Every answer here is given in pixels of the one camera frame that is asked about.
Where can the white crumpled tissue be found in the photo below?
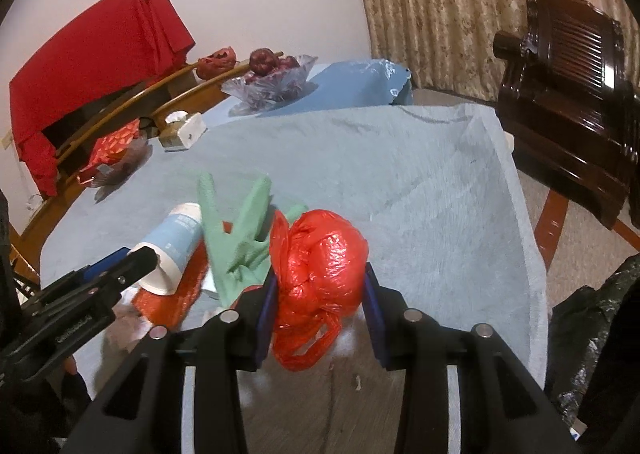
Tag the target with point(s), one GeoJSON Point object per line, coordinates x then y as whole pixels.
{"type": "Point", "coordinates": [127, 321]}

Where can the grey tablecloth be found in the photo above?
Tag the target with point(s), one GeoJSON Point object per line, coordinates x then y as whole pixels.
{"type": "Point", "coordinates": [400, 184]}

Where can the green glove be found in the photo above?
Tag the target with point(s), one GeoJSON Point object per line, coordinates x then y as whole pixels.
{"type": "Point", "coordinates": [240, 244]}

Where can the red plastic bag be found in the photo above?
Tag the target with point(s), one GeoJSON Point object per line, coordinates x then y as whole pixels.
{"type": "Point", "coordinates": [320, 264]}

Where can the glass fruit bowl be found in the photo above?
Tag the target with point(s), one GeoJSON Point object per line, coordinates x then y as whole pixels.
{"type": "Point", "coordinates": [270, 86]}

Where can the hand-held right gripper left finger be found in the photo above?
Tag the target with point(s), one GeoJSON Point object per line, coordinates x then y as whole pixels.
{"type": "Point", "coordinates": [263, 319]}

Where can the trash bin with black bag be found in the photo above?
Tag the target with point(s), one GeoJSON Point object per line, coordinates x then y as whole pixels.
{"type": "Point", "coordinates": [590, 324]}

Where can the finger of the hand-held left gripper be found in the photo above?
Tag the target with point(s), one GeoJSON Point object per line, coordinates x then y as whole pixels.
{"type": "Point", "coordinates": [135, 266]}
{"type": "Point", "coordinates": [107, 261]}

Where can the beige floral curtain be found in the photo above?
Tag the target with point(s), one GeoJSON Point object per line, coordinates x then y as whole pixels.
{"type": "Point", "coordinates": [450, 8]}

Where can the red crumpled bag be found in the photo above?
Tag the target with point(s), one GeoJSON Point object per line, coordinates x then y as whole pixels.
{"type": "Point", "coordinates": [216, 62]}

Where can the white paper cup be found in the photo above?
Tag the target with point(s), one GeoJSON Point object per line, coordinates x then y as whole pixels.
{"type": "Point", "coordinates": [170, 239]}

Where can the red patterned packet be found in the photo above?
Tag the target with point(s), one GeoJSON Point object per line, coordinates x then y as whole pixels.
{"type": "Point", "coordinates": [112, 146]}

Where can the red apple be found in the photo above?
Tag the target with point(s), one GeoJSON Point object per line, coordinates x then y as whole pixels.
{"type": "Point", "coordinates": [288, 63]}
{"type": "Point", "coordinates": [262, 59]}

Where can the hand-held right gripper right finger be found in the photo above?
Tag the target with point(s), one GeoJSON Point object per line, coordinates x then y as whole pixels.
{"type": "Point", "coordinates": [375, 324]}

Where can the black television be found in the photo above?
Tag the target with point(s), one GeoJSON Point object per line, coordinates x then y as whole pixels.
{"type": "Point", "coordinates": [75, 121]}

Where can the red cloth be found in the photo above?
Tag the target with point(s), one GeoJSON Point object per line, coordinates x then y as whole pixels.
{"type": "Point", "coordinates": [100, 43]}

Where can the tissue box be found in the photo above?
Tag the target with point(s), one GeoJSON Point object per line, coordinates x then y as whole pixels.
{"type": "Point", "coordinates": [185, 131]}

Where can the dark wooden armchair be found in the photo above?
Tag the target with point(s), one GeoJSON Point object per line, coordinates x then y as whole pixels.
{"type": "Point", "coordinates": [565, 98]}

